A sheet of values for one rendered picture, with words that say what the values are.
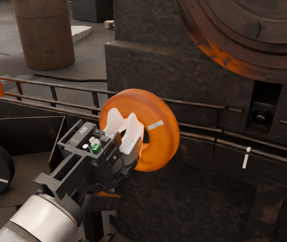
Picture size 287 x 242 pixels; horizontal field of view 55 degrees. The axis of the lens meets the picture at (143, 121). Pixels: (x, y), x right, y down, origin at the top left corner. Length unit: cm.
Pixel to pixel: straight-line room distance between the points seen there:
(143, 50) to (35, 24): 253
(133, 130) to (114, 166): 7
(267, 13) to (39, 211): 43
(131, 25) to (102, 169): 58
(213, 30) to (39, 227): 45
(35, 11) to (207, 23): 276
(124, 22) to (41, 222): 67
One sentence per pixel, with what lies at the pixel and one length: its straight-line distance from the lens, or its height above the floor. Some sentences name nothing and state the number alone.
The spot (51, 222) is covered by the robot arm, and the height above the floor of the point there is 83.
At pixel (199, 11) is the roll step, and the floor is 100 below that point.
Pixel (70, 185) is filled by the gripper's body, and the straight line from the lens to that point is 36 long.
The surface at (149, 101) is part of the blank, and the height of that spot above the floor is 89.
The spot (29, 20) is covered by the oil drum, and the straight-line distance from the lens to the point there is 328.
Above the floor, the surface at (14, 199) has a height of 60.
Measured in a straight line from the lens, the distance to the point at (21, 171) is 82.
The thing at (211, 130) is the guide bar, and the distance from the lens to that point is 76.
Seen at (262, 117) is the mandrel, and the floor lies 75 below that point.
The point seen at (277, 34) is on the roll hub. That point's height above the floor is 99.
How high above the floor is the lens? 109
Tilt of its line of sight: 30 degrees down
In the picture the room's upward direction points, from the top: straight up
